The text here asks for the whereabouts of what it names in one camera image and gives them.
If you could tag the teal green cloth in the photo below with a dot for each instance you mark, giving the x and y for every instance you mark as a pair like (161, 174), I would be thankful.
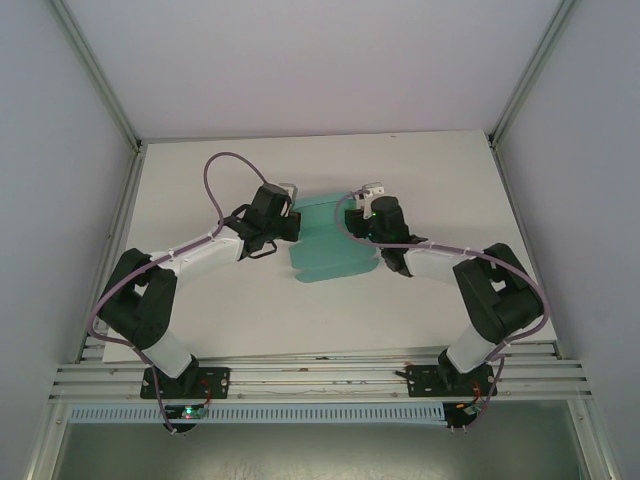
(325, 260)

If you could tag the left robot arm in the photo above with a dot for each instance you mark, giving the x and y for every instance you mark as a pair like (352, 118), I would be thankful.
(205, 252)

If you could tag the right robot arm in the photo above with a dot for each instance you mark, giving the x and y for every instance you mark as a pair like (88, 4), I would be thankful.
(430, 262)

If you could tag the small circuit board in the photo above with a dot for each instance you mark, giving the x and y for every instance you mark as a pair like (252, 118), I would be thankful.
(470, 409)

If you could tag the circuit board with green light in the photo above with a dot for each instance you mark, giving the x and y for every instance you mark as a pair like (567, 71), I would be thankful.
(187, 412)

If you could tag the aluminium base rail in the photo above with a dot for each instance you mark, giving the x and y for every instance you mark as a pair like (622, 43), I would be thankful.
(325, 375)

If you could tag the aluminium frame post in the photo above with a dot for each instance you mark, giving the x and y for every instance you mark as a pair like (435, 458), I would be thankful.
(95, 75)
(535, 75)

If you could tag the aluminium side rail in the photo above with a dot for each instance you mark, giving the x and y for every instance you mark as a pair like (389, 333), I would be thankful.
(597, 440)
(42, 450)

